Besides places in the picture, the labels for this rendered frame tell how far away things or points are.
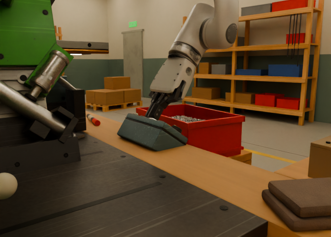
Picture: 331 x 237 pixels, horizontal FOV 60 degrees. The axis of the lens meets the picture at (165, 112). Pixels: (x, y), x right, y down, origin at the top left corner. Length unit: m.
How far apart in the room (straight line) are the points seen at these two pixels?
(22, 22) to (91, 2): 10.46
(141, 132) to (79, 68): 10.00
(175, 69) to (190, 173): 0.32
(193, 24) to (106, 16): 10.53
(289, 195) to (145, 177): 0.21
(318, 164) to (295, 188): 0.27
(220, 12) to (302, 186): 0.46
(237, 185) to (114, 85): 6.94
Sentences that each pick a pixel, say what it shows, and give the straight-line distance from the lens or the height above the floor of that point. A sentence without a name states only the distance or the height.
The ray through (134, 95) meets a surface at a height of 0.29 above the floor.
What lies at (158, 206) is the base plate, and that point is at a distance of 0.37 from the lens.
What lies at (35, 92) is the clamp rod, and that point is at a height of 1.02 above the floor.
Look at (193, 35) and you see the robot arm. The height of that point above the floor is 1.14.
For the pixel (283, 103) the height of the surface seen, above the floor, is 0.35.
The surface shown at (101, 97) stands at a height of 0.31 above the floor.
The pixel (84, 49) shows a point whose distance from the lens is 0.77.
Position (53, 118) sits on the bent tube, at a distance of 0.54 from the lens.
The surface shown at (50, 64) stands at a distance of 0.56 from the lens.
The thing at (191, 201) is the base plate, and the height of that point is 0.90.
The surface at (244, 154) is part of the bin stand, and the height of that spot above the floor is 0.80.
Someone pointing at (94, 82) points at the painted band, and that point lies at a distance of 10.86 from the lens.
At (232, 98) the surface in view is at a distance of 6.26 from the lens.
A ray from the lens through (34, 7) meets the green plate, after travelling 0.63.
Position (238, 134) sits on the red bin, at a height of 0.86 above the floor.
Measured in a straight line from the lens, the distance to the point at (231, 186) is 0.43.
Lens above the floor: 1.07
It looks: 10 degrees down
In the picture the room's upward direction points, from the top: straight up
